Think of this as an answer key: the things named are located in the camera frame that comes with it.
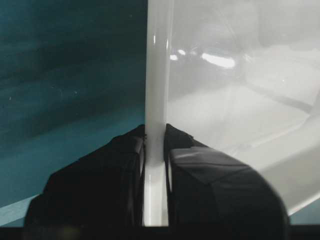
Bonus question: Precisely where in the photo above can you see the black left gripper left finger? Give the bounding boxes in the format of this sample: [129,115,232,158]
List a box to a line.
[23,124,145,240]

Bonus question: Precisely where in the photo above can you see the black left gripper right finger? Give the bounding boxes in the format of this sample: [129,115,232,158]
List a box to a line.
[163,124,290,240]

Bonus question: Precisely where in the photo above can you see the white plastic case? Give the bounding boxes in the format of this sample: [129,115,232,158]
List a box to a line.
[144,0,320,226]

